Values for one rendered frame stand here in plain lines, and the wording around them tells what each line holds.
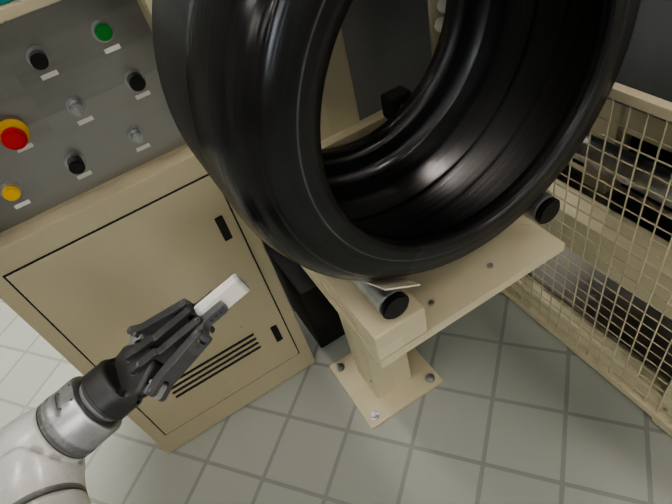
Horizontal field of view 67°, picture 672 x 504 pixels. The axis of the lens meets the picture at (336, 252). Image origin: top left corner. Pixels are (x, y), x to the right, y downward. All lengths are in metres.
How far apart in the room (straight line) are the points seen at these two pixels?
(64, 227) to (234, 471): 0.90
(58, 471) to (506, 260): 0.70
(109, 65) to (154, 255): 0.42
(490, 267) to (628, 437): 0.89
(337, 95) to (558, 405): 1.11
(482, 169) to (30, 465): 0.74
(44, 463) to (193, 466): 1.05
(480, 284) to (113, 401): 0.56
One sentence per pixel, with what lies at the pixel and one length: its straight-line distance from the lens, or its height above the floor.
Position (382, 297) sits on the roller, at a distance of 0.69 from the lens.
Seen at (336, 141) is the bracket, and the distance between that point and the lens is 0.94.
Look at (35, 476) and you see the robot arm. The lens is 0.74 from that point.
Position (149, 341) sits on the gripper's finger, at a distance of 0.71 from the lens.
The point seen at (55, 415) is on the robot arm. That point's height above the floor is 0.96.
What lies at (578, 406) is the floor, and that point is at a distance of 1.66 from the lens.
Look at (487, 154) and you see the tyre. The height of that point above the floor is 0.94.
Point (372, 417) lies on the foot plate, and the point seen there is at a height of 0.02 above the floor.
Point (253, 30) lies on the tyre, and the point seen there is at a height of 1.31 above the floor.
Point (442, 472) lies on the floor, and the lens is 1.55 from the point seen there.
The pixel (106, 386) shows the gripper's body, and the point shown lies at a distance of 0.70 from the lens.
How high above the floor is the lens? 1.46
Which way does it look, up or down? 44 degrees down
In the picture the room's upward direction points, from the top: 17 degrees counter-clockwise
